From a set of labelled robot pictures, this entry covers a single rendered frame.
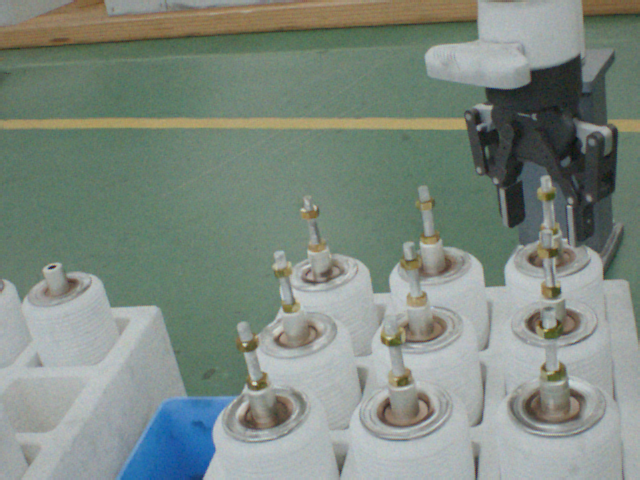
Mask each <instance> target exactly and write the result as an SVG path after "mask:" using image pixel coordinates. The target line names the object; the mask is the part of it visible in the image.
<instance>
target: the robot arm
mask: <svg viewBox="0 0 640 480"><path fill-rule="evenodd" d="M478 33H479V40H476V41H473V42H469V43H462V44H451V45H440V46H435V47H432V48H430V49H429V50H430V51H429V52H427V53H426V55H425V57H426V65H427V72H428V76H430V77H432V78H437V79H441V80H447V81H453V82H459V83H466V84H472V85H479V86H484V89H485V97H486V100H487V101H486V102H484V103H482V104H477V105H475V106H473V107H471V108H469V109H467V110H465V112H464V118H465V123H466V128H467V133H468V138H469V143H470V148H471V152H472V157H473V161H474V165H475V171H476V173H477V174H478V175H480V176H484V175H487V176H488V177H490V178H491V179H492V182H493V184H494V185H495V186H497V193H498V202H499V212H500V214H501V216H502V218H503V221H504V225H505V226H506V227H510V228H513V227H514V226H516V225H518V224H519V223H521V222H523V221H524V219H525V217H526V214H525V203H524V192H523V182H522V180H518V179H517V177H518V176H520V174H521V171H522V168H523V166H524V163H525V162H528V163H530V162H533V163H534V164H537V165H540V166H544V167H545V168H546V170H547V172H548V174H549V176H550V178H551V180H552V181H553V182H557V183H558V184H559V186H560V188H561V190H562V192H563V194H564V197H565V199H566V201H567V204H568V205H567V206H566V218H567V231H568V243H569V246H571V247H574V248H579V247H580V246H582V245H583V244H585V243H586V242H588V241H589V240H590V238H591V237H592V236H593V235H594V221H593V220H594V215H593V205H594V204H596V203H598V202H599V201H601V200H603V199H604V198H606V197H608V196H609V195H611V194H612V193H614V190H615V178H616V162H617V146H618V129H617V127H616V126H615V125H614V124H612V123H608V124H606V125H604V126H603V127H599V126H595V125H592V124H589V123H585V119H584V117H583V115H582V113H581V111H580V108H579V98H580V96H581V92H582V89H583V78H582V67H583V66H585V64H586V51H585V47H584V31H583V14H582V0H478ZM498 132H499V134H500V137H501V140H500V141H499V135H498ZM579 139H581V140H582V142H583V147H582V145H581V143H580V141H579ZM487 146H488V151H489V155H490V157H489V158H487V157H486V152H485V148H486V147H487ZM568 156H569V157H570V163H569V164H568V165H566V166H565V167H563V166H562V165H561V163H560V162H562V161H563V160H564V159H566V158H567V157H568ZM572 174H573V175H574V177H575V179H576V181H577V183H578V185H579V188H576V186H575V184H574V182H573V180H572Z"/></svg>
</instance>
